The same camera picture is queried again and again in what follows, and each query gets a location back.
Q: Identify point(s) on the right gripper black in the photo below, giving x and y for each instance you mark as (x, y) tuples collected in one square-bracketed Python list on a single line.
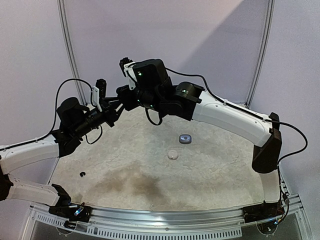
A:
[(128, 99)]

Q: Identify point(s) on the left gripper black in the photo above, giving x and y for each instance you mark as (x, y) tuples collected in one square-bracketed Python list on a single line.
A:
[(109, 108)]

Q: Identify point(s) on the purple earbud charging case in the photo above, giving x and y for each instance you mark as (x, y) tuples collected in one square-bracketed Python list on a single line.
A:
[(185, 139)]

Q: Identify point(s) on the pink earbud charging case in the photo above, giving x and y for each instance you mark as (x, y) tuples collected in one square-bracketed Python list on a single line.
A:
[(172, 154)]

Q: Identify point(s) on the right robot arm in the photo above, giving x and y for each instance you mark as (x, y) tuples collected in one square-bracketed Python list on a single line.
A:
[(150, 86)]

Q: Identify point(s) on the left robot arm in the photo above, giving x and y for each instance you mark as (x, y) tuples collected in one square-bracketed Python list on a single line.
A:
[(76, 121)]

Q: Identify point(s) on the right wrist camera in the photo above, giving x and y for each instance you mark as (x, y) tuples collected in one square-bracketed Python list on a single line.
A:
[(126, 66)]

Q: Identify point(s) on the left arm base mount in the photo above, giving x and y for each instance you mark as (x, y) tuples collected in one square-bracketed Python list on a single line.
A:
[(66, 209)]

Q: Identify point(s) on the aluminium front rail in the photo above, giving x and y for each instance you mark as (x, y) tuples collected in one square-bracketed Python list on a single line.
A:
[(121, 224)]

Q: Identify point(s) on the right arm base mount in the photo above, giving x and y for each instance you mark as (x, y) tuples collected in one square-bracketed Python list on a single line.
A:
[(266, 211)]

